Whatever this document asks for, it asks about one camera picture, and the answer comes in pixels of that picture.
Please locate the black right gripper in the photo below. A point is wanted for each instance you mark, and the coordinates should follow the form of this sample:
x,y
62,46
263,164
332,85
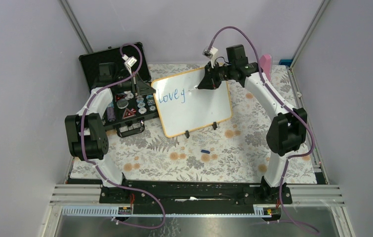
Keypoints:
x,y
209,81

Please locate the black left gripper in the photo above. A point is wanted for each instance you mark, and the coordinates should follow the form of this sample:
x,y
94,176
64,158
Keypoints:
x,y
139,87

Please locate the yellow framed whiteboard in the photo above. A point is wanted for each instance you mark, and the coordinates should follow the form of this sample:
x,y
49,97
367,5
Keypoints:
x,y
181,110

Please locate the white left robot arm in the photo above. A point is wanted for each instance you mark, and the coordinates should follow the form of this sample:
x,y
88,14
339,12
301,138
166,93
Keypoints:
x,y
87,138

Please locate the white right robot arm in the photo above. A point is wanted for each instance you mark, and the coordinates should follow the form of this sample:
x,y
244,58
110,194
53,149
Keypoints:
x,y
287,131

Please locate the black poker chip case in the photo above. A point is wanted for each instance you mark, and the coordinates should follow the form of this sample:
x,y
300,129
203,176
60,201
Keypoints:
x,y
106,67

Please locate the clear round dealer button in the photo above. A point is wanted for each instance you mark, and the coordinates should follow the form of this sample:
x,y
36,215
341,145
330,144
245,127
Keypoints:
x,y
122,103

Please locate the red black all-in triangle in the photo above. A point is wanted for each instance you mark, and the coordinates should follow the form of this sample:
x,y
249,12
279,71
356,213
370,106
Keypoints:
x,y
128,113

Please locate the pink wedge eraser block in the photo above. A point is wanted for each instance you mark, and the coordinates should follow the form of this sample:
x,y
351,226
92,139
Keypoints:
x,y
265,63

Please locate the floral patterned table mat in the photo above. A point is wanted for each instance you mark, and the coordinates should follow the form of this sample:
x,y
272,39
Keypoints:
x,y
238,148

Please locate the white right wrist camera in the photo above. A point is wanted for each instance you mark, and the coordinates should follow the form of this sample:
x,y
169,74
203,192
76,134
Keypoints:
x,y
211,54

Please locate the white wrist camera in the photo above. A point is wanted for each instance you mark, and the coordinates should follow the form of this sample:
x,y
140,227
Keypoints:
x,y
129,62
211,54

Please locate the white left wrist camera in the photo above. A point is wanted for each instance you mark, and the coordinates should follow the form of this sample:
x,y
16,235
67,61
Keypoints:
x,y
129,62

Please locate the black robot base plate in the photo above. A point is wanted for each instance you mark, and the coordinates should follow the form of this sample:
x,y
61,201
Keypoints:
x,y
156,197

